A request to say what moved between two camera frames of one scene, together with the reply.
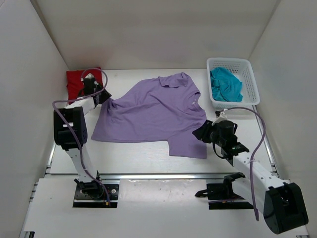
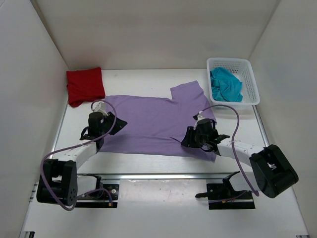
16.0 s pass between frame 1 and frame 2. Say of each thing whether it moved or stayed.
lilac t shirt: moved
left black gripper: moved
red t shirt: stayed
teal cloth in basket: stayed
